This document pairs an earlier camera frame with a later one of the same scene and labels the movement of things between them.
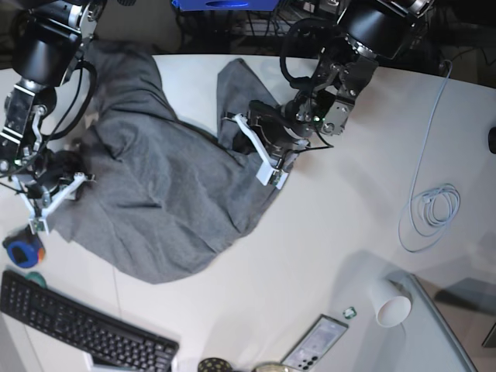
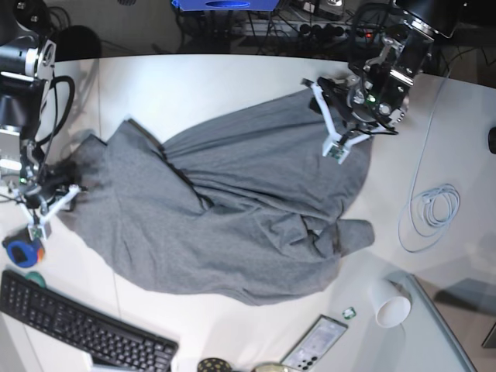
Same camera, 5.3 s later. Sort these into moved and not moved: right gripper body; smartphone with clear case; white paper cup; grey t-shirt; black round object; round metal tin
Moved: right gripper body; grey t-shirt
Not moved: black round object; white paper cup; round metal tin; smartphone with clear case
